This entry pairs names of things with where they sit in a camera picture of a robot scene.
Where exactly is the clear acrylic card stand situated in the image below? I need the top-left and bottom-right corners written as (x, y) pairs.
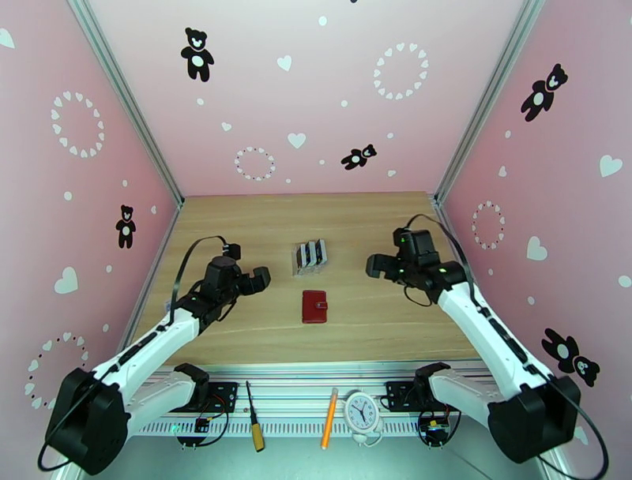
top-left (292, 238), bottom-right (331, 277)

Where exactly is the red leather card holder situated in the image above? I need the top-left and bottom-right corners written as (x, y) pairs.
top-left (301, 290), bottom-right (329, 325)

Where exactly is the white round clock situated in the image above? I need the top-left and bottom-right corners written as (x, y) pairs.
top-left (343, 389), bottom-right (386, 445)

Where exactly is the orange pen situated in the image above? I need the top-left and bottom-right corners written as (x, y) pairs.
top-left (321, 388), bottom-right (340, 450)

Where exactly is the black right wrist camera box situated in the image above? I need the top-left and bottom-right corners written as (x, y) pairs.
top-left (393, 229), bottom-right (437, 263)

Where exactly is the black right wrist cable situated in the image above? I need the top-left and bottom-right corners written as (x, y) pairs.
top-left (404, 213), bottom-right (476, 302)

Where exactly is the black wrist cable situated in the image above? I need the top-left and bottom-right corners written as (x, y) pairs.
top-left (170, 235), bottom-right (233, 322)
top-left (404, 213), bottom-right (476, 302)

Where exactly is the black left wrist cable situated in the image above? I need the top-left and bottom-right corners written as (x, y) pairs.
top-left (170, 235), bottom-right (233, 322)

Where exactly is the black bear wall sticker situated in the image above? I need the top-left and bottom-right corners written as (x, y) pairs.
top-left (179, 27), bottom-right (216, 82)
top-left (540, 328), bottom-right (601, 388)
top-left (340, 144), bottom-right (378, 171)
top-left (520, 62), bottom-right (569, 123)
top-left (115, 204), bottom-right (137, 249)

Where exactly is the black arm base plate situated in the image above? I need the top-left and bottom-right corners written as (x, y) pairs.
top-left (385, 380), bottom-right (465, 414)
top-left (159, 381), bottom-right (239, 414)

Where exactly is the aluminium frame rail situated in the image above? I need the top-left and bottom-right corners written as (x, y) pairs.
top-left (78, 362), bottom-right (547, 418)

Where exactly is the perforated metal cable tray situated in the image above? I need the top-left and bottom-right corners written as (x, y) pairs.
top-left (91, 416), bottom-right (532, 437)

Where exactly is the yellow handled screwdriver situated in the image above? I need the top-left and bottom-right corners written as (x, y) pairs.
top-left (245, 381), bottom-right (266, 452)

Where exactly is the aluminium frame post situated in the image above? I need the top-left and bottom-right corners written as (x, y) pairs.
top-left (68, 0), bottom-right (185, 211)
top-left (433, 0), bottom-right (547, 206)

